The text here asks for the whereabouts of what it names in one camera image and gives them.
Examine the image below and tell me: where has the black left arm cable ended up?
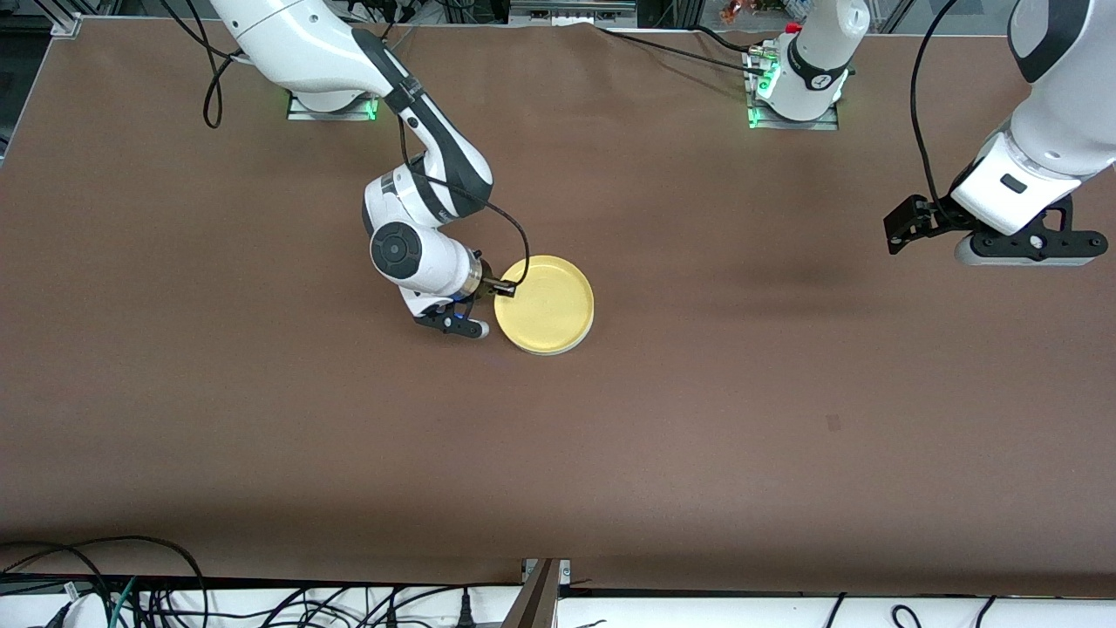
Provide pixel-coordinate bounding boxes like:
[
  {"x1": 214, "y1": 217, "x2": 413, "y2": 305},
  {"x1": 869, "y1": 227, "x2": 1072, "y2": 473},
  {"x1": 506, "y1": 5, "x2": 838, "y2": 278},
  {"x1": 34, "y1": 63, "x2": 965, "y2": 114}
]
[{"x1": 909, "y1": 0, "x2": 960, "y2": 212}]

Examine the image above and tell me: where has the green cable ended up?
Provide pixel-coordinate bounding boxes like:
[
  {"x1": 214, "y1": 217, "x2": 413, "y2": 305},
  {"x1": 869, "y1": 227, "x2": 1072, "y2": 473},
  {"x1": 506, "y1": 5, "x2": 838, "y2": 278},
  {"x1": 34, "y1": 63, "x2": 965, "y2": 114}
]
[{"x1": 109, "y1": 576, "x2": 140, "y2": 628}]

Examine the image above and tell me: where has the grey metal box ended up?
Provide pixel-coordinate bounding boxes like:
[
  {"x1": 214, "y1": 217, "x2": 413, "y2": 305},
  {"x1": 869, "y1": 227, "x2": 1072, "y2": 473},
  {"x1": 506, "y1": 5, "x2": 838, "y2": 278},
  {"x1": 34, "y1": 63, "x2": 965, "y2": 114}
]
[{"x1": 510, "y1": 0, "x2": 637, "y2": 27}]

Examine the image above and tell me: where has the yellow round plate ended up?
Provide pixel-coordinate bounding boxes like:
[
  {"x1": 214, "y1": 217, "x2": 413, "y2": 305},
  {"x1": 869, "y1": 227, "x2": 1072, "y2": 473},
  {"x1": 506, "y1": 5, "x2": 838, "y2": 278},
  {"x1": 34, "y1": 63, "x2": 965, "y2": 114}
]
[{"x1": 493, "y1": 254, "x2": 596, "y2": 354}]

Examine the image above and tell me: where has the short black table cable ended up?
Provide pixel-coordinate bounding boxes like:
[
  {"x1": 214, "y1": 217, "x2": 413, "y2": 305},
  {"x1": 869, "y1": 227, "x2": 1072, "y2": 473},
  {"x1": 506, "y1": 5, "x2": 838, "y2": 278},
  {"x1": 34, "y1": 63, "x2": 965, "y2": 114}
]
[{"x1": 689, "y1": 24, "x2": 764, "y2": 55}]

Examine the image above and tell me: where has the brown table cover sheet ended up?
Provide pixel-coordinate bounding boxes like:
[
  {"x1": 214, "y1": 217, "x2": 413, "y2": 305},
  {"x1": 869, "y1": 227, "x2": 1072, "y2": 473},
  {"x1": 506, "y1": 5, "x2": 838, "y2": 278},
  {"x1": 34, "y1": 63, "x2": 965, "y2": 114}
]
[{"x1": 0, "y1": 16, "x2": 1116, "y2": 598}]

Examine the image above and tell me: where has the white board strip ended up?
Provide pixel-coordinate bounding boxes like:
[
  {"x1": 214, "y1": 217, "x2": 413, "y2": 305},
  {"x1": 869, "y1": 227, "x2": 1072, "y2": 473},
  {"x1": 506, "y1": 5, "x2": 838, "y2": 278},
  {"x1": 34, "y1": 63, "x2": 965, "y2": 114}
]
[{"x1": 0, "y1": 583, "x2": 1116, "y2": 628}]

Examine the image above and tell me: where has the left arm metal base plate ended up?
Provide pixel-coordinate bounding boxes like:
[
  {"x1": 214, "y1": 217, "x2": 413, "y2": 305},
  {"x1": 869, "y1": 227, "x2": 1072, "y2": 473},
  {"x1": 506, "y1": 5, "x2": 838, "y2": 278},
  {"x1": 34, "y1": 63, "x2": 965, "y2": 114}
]
[{"x1": 745, "y1": 44, "x2": 840, "y2": 132}]

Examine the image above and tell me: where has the aluminium frame profile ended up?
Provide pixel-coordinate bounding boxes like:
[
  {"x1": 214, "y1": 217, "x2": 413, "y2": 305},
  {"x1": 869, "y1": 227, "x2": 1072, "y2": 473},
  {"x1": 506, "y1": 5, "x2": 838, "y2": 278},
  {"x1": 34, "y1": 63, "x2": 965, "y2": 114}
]
[{"x1": 501, "y1": 558, "x2": 563, "y2": 628}]

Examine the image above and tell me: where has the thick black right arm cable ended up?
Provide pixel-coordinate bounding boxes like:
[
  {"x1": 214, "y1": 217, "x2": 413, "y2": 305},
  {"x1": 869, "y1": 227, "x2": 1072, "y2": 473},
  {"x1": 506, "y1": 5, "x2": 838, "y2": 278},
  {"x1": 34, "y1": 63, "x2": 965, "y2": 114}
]
[{"x1": 160, "y1": 0, "x2": 242, "y2": 130}]

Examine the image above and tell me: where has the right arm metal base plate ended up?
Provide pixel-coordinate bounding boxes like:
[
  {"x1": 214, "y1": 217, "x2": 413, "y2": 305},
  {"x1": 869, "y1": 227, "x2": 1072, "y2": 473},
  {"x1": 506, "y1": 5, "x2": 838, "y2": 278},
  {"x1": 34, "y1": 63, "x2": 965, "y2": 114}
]
[{"x1": 286, "y1": 87, "x2": 381, "y2": 122}]

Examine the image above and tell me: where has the black arched cable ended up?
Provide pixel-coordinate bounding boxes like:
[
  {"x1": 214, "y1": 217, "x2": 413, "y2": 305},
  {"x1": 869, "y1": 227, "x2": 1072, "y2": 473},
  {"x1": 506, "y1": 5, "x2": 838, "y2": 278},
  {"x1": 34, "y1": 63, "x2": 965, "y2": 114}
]
[{"x1": 0, "y1": 535, "x2": 210, "y2": 628}]

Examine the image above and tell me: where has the long black table cable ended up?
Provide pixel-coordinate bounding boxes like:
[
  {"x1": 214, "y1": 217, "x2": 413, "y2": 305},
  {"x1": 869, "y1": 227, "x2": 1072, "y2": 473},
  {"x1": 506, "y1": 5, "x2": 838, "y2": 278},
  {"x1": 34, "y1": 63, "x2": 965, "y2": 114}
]
[{"x1": 597, "y1": 24, "x2": 772, "y2": 79}]

